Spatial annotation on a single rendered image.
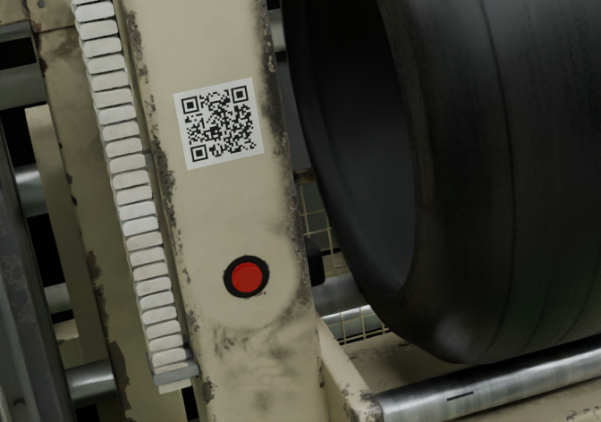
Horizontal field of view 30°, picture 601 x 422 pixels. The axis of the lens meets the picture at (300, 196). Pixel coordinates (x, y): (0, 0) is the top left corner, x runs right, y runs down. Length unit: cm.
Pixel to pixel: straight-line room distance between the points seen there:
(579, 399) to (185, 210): 46
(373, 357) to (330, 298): 12
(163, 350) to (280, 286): 13
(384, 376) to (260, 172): 42
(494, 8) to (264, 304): 39
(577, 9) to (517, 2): 5
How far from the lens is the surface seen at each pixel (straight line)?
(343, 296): 138
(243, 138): 106
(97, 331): 196
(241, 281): 110
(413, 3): 93
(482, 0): 91
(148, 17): 102
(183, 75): 103
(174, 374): 115
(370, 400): 109
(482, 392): 116
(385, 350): 146
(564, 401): 122
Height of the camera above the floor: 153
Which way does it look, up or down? 21 degrees down
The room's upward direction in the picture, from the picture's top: 9 degrees counter-clockwise
